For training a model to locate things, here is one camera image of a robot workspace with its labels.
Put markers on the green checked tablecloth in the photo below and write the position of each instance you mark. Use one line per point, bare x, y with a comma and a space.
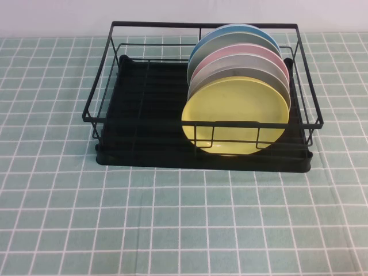
172, 224

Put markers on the blue plate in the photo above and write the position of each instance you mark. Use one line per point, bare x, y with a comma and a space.
230, 28

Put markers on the grey-green plate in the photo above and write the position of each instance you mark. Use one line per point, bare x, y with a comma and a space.
230, 39

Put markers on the yellow plate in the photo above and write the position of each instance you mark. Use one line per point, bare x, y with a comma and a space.
230, 103

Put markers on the light grey plate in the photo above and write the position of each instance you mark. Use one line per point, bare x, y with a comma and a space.
230, 68

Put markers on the pink plate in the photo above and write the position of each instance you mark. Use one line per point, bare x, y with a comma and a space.
230, 51

